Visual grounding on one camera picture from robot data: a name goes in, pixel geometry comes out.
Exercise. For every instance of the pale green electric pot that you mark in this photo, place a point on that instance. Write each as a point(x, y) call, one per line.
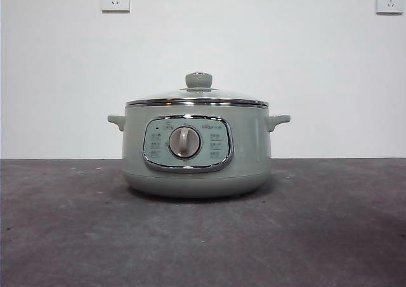
point(253, 147)

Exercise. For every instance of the glass lid with green knob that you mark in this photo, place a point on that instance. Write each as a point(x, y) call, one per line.
point(198, 80)

